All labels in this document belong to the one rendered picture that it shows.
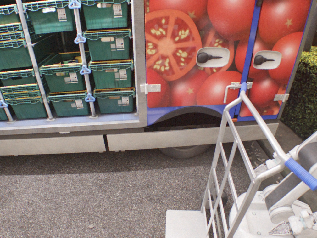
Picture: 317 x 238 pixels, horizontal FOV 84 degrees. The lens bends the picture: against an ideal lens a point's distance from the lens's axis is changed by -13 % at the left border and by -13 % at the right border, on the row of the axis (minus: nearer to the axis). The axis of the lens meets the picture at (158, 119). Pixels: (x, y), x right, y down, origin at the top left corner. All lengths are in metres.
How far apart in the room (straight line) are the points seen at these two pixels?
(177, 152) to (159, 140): 0.39
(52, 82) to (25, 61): 0.30
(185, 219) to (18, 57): 2.08
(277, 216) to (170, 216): 0.93
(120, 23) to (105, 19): 0.12
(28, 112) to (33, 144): 0.34
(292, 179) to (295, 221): 0.25
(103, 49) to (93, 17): 0.27
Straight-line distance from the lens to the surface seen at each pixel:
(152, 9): 1.57
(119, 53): 1.80
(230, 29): 1.74
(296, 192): 1.39
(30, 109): 2.27
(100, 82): 1.91
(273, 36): 1.96
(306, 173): 0.77
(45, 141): 2.22
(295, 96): 3.28
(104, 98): 1.94
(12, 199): 2.51
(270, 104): 2.25
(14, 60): 2.11
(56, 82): 2.01
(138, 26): 1.58
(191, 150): 2.38
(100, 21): 1.77
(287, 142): 3.02
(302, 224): 1.30
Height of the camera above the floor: 1.69
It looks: 33 degrees down
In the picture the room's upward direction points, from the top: straight up
